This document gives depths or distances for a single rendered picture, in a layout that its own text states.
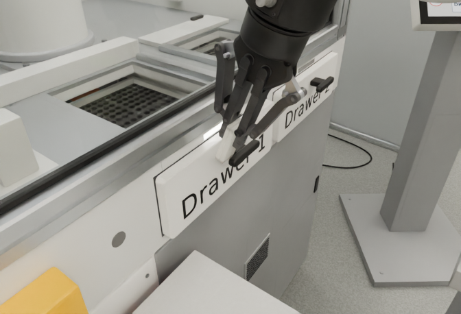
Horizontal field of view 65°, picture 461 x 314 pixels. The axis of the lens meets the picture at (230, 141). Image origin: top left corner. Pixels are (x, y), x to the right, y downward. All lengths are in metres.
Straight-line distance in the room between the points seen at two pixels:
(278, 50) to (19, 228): 0.30
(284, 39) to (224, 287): 0.36
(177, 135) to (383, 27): 1.77
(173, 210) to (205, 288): 0.13
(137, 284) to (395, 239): 1.33
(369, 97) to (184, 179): 1.87
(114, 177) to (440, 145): 1.28
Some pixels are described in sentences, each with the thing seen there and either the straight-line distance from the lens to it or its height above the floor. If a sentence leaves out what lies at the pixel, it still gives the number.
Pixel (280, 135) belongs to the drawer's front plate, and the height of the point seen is 0.83.
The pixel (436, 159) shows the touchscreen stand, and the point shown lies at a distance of 1.56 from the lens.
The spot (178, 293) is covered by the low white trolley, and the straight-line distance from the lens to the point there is 0.57.
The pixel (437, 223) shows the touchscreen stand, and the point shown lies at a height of 0.04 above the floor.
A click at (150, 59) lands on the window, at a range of 0.45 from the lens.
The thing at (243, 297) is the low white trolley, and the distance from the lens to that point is 0.56.
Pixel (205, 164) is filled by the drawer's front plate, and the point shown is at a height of 0.91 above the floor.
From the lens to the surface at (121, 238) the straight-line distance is 0.49.
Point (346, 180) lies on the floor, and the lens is 2.03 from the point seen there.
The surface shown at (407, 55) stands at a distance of 2.15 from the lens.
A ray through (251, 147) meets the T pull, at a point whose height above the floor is 0.91.
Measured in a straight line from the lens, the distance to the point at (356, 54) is 2.24.
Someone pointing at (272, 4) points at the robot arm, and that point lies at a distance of 0.36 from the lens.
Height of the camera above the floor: 1.23
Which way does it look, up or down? 33 degrees down
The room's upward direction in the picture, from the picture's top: straight up
